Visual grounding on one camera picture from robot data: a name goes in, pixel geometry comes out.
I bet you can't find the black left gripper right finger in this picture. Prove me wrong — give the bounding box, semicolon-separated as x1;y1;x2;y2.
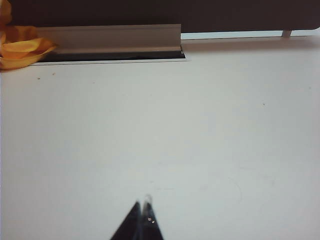
141;194;165;240

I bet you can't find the grey cable tray lid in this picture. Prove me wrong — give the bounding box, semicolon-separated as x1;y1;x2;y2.
34;23;182;55

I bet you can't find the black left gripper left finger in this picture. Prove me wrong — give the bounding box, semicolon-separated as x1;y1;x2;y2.
109;201;143;240

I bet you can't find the wide brown desk divider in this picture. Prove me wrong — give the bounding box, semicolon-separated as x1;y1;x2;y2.
6;0;320;35

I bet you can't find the yellow crumpled cloth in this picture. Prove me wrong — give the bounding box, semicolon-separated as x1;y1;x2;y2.
0;0;60;71

